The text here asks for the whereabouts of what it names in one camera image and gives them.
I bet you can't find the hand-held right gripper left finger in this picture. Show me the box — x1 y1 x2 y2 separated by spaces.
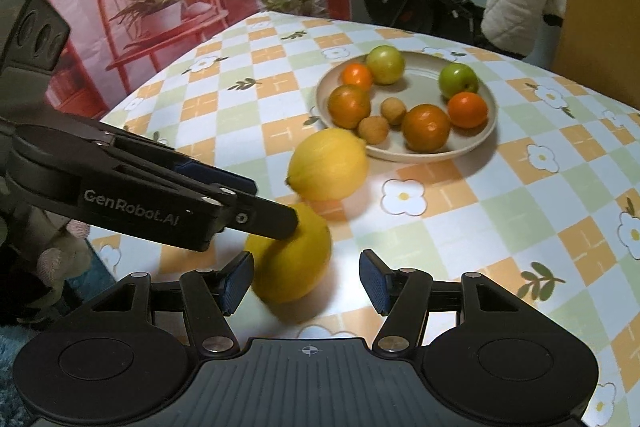
90 250 256 358

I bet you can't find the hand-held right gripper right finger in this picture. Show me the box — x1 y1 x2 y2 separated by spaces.
358 249 527 356

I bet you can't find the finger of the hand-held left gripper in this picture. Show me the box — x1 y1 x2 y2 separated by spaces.
216 193 300 241
95 127 259 198

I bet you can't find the yellow lemon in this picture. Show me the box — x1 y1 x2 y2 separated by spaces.
243 203 333 305
285 128 370 202

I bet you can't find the brown longan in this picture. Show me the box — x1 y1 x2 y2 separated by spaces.
380 98 407 126
357 116 391 145

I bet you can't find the dark speckled orange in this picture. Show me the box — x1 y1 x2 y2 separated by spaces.
402 104 452 154
327 84 372 130

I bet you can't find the small bright tangerine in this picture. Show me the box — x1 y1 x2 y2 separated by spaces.
447 91 489 130
342 63 374 90

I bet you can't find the yellowish green apple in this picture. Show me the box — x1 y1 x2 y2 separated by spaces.
365 45 405 86

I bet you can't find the beige round plate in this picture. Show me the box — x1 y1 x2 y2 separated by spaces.
315 50 499 164

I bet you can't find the person's left forearm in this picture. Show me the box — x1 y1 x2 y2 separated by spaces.
0 202 94 329

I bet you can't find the checked floral tablecloth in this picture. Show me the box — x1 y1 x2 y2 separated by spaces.
87 9 640 427

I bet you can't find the teal fuzzy rug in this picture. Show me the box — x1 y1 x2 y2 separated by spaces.
0 274 101 427

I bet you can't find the wooden board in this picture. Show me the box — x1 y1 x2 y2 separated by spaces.
550 0 640 112

